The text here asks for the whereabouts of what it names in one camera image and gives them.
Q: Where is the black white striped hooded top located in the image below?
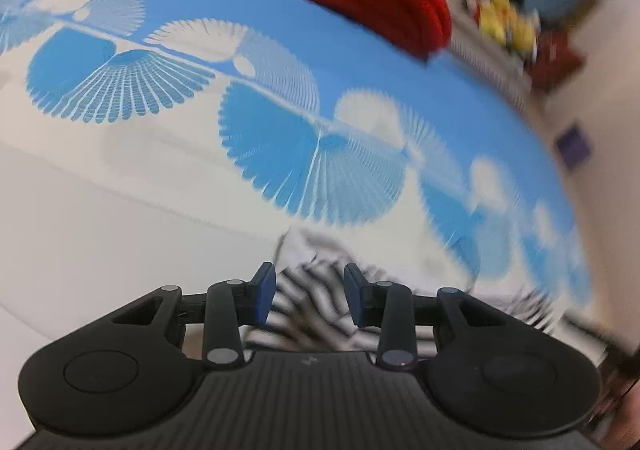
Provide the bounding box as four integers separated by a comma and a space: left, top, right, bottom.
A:
244, 229, 568, 367

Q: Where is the yellow plush toy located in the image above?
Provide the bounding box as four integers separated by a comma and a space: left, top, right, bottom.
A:
474, 0, 526, 44
507, 15, 543, 54

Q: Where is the person's right forearm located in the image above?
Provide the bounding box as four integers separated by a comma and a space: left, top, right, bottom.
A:
597, 355, 640, 448

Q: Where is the purple box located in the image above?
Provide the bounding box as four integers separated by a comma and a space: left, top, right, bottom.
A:
554, 124, 594, 167

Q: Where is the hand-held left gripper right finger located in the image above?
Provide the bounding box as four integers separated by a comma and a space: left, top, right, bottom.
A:
343, 263, 517, 372

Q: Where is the dark red cushion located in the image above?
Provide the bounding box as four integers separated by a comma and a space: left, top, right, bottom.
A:
527, 29, 587, 92

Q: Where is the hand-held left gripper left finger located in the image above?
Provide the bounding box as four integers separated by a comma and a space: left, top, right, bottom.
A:
101, 261, 277, 372

